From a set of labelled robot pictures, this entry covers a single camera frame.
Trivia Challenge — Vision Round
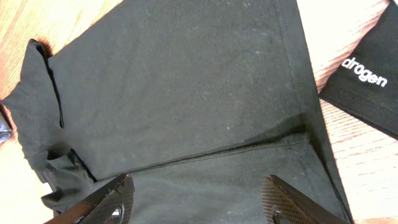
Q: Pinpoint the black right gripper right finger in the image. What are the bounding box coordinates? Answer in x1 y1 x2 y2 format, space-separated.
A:
261 175 346 224

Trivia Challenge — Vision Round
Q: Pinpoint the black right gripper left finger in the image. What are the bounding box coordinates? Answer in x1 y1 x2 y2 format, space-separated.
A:
45 174 134 224

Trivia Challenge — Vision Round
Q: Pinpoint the black t-shirt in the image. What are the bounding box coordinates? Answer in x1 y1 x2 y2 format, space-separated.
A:
3 0 353 223

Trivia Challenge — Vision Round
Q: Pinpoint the black garment with white logo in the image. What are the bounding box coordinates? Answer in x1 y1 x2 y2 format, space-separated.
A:
319 1 397 139

